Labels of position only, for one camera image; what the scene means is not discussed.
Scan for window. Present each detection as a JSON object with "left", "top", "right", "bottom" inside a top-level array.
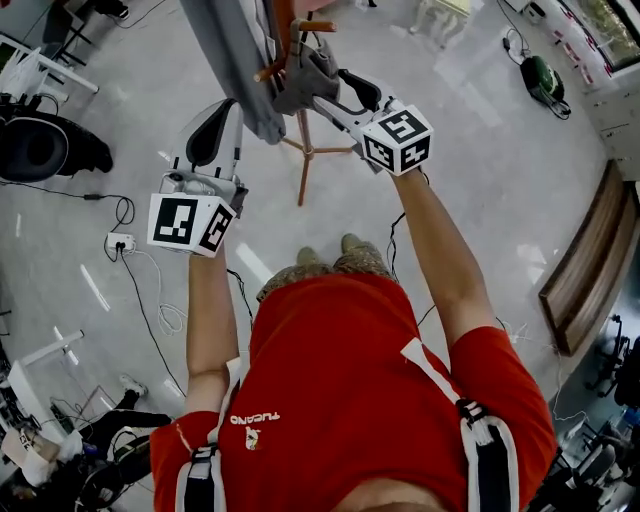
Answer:
[{"left": 569, "top": 0, "right": 640, "bottom": 72}]

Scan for grey garment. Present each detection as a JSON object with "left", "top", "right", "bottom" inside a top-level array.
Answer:
[{"left": 178, "top": 0, "right": 288, "bottom": 146}]

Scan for black office chair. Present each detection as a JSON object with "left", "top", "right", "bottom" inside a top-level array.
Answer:
[{"left": 0, "top": 110, "right": 115, "bottom": 184}]

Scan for person's red shirt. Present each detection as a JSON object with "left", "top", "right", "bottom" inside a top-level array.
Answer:
[{"left": 149, "top": 272, "right": 559, "bottom": 512}]

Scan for person's left forearm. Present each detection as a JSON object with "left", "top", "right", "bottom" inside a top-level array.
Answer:
[{"left": 185, "top": 243, "right": 242, "bottom": 384}]

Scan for white desk frame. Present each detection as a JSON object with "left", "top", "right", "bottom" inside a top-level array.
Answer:
[{"left": 6, "top": 329, "right": 87, "bottom": 437}]

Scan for wooden coat rack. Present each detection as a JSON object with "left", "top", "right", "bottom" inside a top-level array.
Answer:
[{"left": 253, "top": 0, "right": 354, "bottom": 207}]

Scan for green vacuum cleaner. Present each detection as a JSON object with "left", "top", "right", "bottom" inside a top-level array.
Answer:
[{"left": 518, "top": 54, "right": 572, "bottom": 120}]

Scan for person's right forearm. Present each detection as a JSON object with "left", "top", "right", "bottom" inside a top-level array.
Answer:
[{"left": 391, "top": 167, "right": 501, "bottom": 350}]

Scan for person's camouflage shorts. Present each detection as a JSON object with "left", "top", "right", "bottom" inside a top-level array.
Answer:
[{"left": 255, "top": 251, "right": 397, "bottom": 304}]

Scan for white harness strap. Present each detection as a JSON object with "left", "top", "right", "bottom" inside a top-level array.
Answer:
[
  {"left": 399, "top": 337, "right": 522, "bottom": 512},
  {"left": 174, "top": 357, "right": 242, "bottom": 512}
]

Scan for white power strip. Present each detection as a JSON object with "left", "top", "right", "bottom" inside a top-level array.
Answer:
[{"left": 105, "top": 231, "right": 137, "bottom": 255}]

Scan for black swivel chair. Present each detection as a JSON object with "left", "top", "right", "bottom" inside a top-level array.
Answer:
[{"left": 583, "top": 313, "right": 640, "bottom": 407}]

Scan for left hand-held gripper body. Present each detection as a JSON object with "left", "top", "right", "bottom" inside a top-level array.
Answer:
[{"left": 146, "top": 157, "right": 250, "bottom": 259}]

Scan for white desk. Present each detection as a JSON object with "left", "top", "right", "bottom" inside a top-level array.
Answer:
[{"left": 0, "top": 33, "right": 101, "bottom": 104}]

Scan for black adapter cable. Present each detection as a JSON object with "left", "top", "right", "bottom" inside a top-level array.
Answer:
[{"left": 0, "top": 178, "right": 136, "bottom": 236}]

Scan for person's right shoe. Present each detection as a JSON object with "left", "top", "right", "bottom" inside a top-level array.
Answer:
[{"left": 340, "top": 232, "right": 375, "bottom": 256}]

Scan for wooden framed board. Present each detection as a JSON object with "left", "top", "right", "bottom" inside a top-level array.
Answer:
[{"left": 537, "top": 159, "right": 640, "bottom": 357}]

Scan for black floor cable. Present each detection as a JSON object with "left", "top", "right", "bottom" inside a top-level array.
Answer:
[{"left": 117, "top": 252, "right": 187, "bottom": 397}]

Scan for right white harness strap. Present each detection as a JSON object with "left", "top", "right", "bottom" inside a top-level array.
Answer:
[{"left": 399, "top": 337, "right": 522, "bottom": 512}]

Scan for white cable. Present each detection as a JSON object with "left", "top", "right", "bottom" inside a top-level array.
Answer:
[{"left": 130, "top": 248, "right": 189, "bottom": 337}]

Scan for left white harness strap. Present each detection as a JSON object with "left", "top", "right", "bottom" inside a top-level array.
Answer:
[{"left": 174, "top": 357, "right": 242, "bottom": 512}]

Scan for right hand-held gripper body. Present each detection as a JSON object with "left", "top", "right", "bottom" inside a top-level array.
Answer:
[{"left": 342, "top": 96, "right": 435, "bottom": 178}]

